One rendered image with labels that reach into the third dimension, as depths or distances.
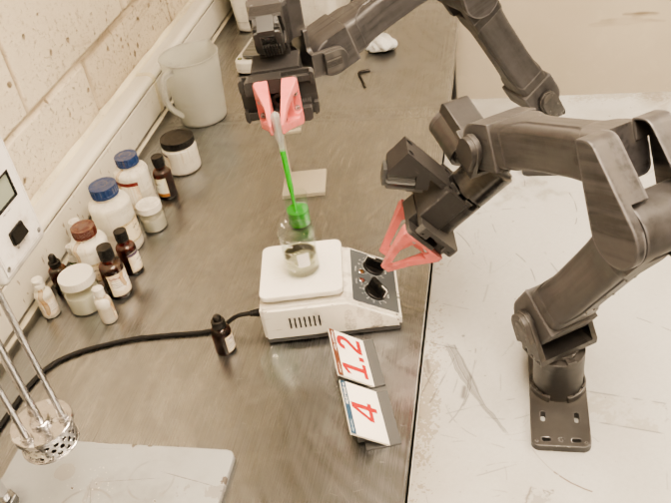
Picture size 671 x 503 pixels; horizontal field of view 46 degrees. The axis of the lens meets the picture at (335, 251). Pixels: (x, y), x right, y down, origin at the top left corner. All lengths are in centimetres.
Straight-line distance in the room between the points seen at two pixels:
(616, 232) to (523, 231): 59
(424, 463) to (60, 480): 46
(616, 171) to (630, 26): 183
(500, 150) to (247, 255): 58
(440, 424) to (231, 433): 27
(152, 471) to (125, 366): 22
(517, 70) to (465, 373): 55
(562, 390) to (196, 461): 47
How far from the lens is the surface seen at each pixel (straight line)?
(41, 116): 150
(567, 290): 91
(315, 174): 150
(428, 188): 102
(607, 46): 257
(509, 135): 89
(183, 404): 113
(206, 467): 104
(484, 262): 126
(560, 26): 253
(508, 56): 138
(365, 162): 153
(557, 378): 102
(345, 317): 113
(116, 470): 108
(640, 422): 106
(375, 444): 102
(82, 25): 166
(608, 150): 74
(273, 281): 114
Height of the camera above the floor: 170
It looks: 38 degrees down
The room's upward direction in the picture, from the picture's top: 9 degrees counter-clockwise
